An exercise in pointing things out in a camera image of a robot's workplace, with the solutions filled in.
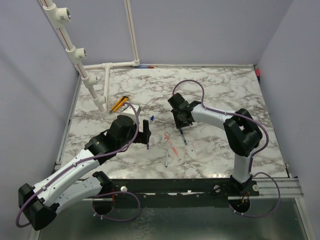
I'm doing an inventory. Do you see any aluminium frame rail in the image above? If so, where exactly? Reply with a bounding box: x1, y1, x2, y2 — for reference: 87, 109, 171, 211
253, 177, 304, 199

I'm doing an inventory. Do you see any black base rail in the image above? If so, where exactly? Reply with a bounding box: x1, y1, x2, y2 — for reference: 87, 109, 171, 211
91, 178, 259, 209

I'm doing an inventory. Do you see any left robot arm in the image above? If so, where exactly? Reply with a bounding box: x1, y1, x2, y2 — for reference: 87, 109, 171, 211
15, 115, 151, 231

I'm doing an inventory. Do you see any blue pen with cap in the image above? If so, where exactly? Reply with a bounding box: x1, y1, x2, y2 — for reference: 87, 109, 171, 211
179, 128, 188, 146

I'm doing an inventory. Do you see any red clamp at corner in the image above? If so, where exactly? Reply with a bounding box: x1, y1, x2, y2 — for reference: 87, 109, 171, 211
255, 68, 260, 79

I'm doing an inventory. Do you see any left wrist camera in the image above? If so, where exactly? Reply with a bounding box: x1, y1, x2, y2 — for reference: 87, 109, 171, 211
121, 104, 141, 123

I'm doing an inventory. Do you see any white pvc pipe frame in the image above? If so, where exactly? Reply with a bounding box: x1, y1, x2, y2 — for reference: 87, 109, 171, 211
39, 0, 140, 114

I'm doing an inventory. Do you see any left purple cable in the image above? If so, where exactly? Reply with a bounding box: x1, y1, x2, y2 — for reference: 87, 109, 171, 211
15, 101, 141, 229

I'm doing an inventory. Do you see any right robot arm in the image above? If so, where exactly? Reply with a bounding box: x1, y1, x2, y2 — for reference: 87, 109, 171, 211
168, 93, 263, 196

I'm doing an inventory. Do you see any red pen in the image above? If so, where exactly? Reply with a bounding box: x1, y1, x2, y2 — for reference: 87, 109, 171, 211
164, 133, 179, 157

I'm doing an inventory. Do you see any grey pen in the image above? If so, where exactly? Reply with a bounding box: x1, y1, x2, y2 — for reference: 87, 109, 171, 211
164, 150, 169, 168

